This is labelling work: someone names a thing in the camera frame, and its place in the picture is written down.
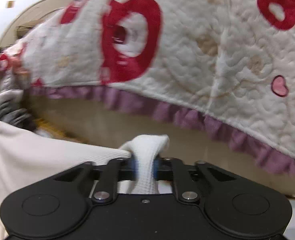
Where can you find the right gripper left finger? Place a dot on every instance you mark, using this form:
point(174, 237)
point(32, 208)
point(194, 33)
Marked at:
point(116, 170)

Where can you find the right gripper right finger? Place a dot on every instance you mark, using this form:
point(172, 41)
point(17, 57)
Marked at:
point(177, 173)

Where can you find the white waffle knit garment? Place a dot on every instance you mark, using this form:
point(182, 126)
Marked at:
point(26, 158)

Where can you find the stack of folded grey clothes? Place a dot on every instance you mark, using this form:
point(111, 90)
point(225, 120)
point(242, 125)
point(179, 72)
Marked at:
point(12, 113)

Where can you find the beige bed base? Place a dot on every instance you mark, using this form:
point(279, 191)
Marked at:
point(192, 137)

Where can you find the quilted bedspread purple ruffle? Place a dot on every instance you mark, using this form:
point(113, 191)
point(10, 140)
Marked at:
point(223, 66)

